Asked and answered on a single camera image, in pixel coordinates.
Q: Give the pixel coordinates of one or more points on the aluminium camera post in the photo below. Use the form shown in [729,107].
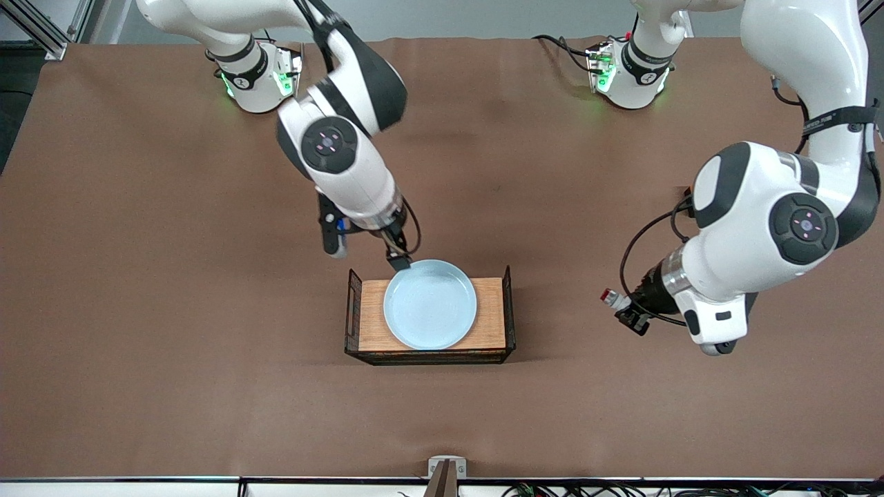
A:
[442,483]

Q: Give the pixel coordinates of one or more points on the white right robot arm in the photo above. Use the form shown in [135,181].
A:
[345,166]

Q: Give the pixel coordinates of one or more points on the aluminium corner bracket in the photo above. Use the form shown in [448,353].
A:
[447,464]

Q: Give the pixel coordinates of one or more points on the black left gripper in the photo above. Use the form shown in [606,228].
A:
[649,290]

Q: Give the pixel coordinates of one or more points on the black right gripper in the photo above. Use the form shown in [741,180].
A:
[391,239]

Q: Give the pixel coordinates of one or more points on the light blue ceramic plate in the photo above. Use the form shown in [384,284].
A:
[429,304]

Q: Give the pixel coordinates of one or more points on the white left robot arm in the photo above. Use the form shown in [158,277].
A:
[753,207]

